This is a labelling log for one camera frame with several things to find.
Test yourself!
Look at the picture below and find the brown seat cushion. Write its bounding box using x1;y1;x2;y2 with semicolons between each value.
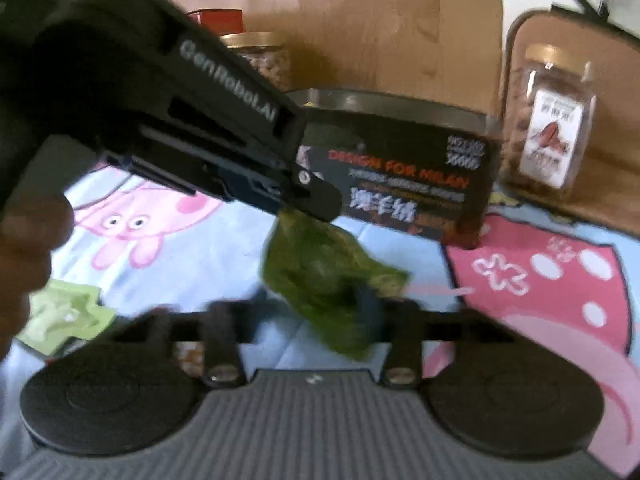
500;6;639;236

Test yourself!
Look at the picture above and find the wood grain board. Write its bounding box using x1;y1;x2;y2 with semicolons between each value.
172;0;502;113

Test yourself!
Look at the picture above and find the person's left hand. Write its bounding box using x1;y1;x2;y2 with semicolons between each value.
0;195;74;356

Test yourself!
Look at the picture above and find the black sheep print box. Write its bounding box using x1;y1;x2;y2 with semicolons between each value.
289;88;500;249

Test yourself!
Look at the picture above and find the light green snack packet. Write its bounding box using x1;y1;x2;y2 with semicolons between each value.
16;280;116;356

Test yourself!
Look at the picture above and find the red gift box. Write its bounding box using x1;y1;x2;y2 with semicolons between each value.
186;9;244;36

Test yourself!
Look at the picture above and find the nut jar gold lid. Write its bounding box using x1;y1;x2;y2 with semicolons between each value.
219;30;294;92

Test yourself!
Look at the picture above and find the pecan jar gold lid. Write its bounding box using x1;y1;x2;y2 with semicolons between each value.
501;44;597;200

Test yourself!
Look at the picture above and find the cartoon pig bed sheet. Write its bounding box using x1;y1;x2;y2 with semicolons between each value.
1;170;639;479

